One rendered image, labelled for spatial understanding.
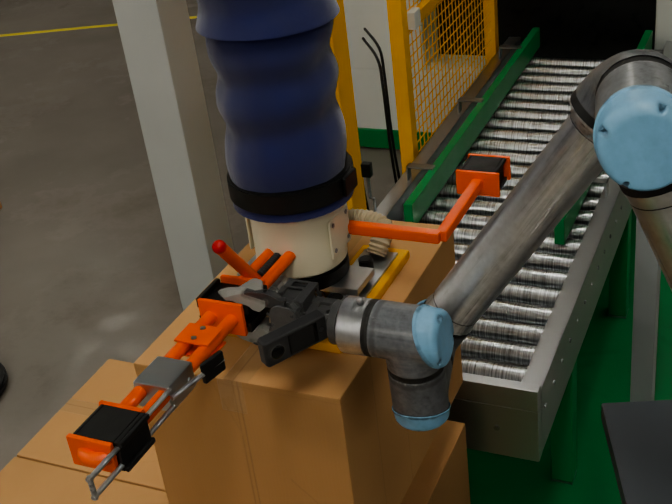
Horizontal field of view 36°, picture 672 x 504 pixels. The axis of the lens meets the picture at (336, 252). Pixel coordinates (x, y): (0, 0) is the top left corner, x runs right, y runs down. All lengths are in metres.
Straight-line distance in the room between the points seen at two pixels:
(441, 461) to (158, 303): 1.99
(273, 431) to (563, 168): 0.67
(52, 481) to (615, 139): 1.63
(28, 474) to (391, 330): 1.24
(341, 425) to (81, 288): 2.71
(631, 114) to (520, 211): 0.32
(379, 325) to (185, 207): 1.96
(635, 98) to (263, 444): 0.90
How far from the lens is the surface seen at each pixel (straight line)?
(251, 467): 1.87
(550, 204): 1.54
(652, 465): 2.03
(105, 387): 2.75
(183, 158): 3.35
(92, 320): 4.08
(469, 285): 1.63
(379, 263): 1.98
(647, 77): 1.35
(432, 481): 2.29
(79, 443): 1.47
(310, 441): 1.77
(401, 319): 1.55
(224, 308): 1.67
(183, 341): 1.62
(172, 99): 3.27
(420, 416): 1.63
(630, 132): 1.30
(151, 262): 4.37
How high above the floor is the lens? 2.11
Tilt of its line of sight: 30 degrees down
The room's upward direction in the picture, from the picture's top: 8 degrees counter-clockwise
